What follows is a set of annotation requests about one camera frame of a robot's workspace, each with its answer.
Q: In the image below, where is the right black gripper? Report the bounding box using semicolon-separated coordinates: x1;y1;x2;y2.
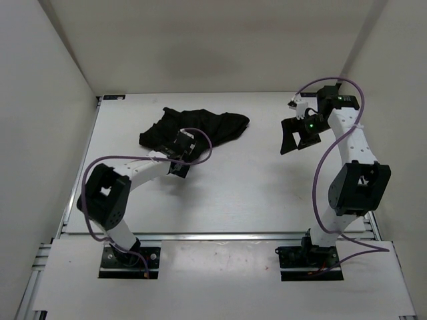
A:
280;115;331;155

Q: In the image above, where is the black skirt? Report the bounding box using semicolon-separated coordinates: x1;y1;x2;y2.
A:
139;107;250;150

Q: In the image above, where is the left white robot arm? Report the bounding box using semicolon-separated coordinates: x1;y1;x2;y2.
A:
77;128;196;267

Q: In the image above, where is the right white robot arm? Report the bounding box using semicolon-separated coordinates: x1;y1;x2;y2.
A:
280;86;391;267

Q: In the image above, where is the right blue corner label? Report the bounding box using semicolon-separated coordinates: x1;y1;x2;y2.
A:
300;92;317;98

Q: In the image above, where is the blue corner label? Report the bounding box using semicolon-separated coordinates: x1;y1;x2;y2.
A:
102;94;126;101
300;92;317;98

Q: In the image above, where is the left blue corner label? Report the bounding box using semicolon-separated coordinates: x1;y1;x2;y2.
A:
102;94;126;101

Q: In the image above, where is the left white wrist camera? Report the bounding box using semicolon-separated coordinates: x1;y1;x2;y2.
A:
179;129;197;153

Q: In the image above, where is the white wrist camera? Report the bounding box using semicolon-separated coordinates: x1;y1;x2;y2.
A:
288;97;309;120
179;129;197;153

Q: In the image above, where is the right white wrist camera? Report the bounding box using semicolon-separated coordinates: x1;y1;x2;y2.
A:
288;97;309;120

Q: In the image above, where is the aluminium front rail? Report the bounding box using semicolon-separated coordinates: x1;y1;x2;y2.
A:
59;230;311;242

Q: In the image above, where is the aluminium right side rail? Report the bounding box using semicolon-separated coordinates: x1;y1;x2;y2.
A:
363;211;382;241

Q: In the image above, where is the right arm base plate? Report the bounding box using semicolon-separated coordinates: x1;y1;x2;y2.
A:
275;235;344;281

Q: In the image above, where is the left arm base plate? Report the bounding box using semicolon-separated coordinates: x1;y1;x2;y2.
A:
98;245;161;280

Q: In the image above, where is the aluminium left frame rail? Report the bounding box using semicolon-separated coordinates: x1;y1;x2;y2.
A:
8;229;67;320

